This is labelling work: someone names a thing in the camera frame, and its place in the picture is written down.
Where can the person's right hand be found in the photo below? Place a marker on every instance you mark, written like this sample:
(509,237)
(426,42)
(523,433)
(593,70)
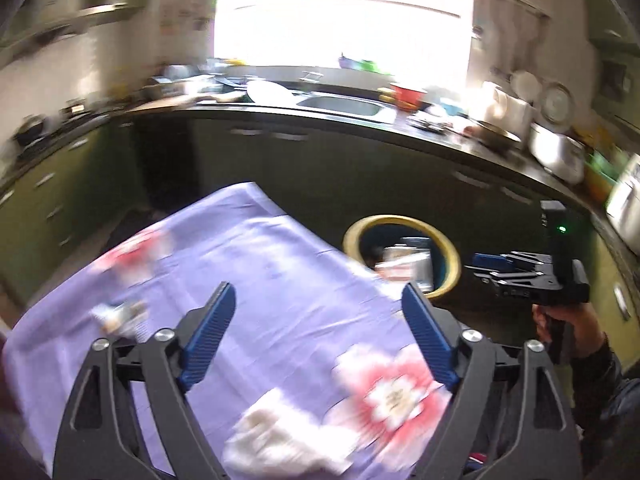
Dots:
(585,325)

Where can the steel kitchen sink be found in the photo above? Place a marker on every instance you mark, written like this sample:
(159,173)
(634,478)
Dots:
(340,105)

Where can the bright kitchen window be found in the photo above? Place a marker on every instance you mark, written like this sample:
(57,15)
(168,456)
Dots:
(340,10)

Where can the person's right forearm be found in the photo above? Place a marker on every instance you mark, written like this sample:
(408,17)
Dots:
(605,390)

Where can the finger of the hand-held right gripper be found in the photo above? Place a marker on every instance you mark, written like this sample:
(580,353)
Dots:
(487,261)
(527,259)

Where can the crumpled printed carton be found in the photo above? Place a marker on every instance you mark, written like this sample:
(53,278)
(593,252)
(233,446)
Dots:
(120,316)

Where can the dark frying pan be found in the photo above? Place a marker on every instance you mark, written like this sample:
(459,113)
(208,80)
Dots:
(495,135)

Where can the round white dish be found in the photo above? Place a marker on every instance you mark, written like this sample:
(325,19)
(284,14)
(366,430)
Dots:
(557,105)

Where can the red bowl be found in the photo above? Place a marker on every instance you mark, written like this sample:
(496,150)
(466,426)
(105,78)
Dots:
(407,96)

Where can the purple floral tablecloth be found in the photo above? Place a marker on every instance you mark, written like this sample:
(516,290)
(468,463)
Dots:
(270,270)

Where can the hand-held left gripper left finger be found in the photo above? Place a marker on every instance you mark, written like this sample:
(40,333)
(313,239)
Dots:
(210,330)

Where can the white jug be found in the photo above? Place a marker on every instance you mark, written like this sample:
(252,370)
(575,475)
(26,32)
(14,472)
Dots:
(505,107)

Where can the white plate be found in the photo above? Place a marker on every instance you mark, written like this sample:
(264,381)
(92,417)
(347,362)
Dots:
(270,92)

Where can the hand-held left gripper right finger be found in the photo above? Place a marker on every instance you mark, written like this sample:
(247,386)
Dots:
(425,332)

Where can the yellow rimmed waste bin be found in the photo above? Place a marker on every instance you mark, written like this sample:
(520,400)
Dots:
(440,255)

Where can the white cooking pot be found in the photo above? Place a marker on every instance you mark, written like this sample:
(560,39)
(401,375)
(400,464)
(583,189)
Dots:
(555,152)

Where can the white countertop appliance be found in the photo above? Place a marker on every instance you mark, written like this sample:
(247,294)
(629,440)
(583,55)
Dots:
(625,195)

